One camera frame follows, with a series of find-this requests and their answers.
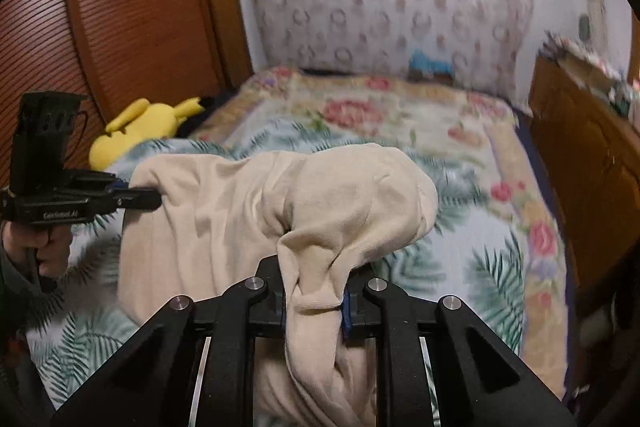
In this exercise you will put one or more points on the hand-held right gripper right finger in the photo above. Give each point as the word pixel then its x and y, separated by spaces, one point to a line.
pixel 357 312

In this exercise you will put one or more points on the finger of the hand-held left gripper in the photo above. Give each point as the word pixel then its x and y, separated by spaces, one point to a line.
pixel 140 199

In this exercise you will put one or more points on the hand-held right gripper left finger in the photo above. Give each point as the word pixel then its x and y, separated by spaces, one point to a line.
pixel 272 307

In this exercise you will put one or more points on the beige printed t-shirt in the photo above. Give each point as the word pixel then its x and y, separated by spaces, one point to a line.
pixel 225 217

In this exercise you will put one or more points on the person's left hand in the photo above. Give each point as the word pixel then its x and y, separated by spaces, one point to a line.
pixel 57 252

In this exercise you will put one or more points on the yellow plush toy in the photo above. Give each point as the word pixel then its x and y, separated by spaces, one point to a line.
pixel 145 122

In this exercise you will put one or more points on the wooden slatted wardrobe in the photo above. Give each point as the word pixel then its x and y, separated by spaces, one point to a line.
pixel 125 7

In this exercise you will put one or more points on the floral bed blanket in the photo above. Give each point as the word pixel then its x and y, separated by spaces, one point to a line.
pixel 425 122

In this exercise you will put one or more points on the blue toy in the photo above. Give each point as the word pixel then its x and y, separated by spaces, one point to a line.
pixel 427 64

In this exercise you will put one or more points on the wooden side cabinet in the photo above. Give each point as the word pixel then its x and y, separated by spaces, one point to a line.
pixel 585 157

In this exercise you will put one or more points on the grey round mirror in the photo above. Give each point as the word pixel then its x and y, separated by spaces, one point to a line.
pixel 584 27

